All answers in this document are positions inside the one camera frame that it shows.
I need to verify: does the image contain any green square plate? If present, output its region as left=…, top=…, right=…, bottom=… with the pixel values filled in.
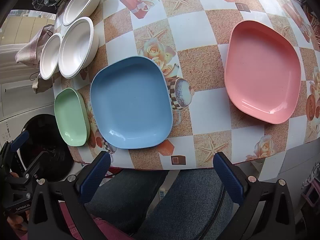
left=54, top=87, right=91, bottom=147

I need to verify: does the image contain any blue square plate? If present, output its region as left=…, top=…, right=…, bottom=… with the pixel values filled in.
left=90, top=56, right=173, bottom=150

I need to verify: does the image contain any pink square plate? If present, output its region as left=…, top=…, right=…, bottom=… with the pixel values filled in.
left=224, top=20, right=301, bottom=125

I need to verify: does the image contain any person's left hand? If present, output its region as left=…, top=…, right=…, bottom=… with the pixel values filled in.
left=6, top=171, right=32, bottom=240

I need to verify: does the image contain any washing machine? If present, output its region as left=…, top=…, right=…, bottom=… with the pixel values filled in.
left=1, top=80, right=74, bottom=182

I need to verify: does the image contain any beige cloth bag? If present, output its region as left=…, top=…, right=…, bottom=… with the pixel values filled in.
left=32, top=74, right=54, bottom=94

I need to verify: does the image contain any pink stool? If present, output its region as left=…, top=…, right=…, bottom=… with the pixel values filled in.
left=302, top=179, right=320, bottom=207

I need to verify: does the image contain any pink cloth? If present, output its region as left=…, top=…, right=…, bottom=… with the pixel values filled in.
left=15, top=24, right=54, bottom=68

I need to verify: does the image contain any small white foam bowl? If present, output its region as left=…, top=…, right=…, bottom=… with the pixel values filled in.
left=40, top=33, right=62, bottom=80

